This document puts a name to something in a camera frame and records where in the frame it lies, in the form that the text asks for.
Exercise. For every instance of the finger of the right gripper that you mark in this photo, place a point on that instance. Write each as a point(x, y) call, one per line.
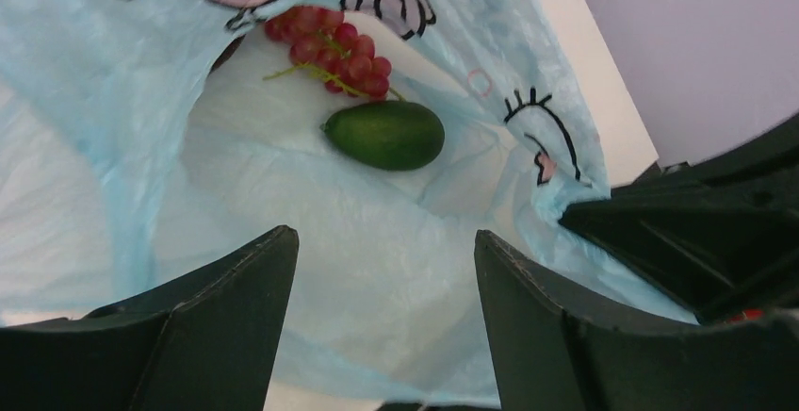
point(719, 237)

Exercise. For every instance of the red grape bunch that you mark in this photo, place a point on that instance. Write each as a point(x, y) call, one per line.
point(323, 45)

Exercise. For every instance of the light blue plastic bag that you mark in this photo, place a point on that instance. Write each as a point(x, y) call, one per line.
point(141, 139)

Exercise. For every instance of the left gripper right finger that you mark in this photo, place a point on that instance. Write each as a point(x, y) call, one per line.
point(557, 345)

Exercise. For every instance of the green avocado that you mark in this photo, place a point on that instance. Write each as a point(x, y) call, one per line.
point(395, 136)

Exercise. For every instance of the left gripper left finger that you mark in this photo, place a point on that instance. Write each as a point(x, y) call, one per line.
point(206, 340)

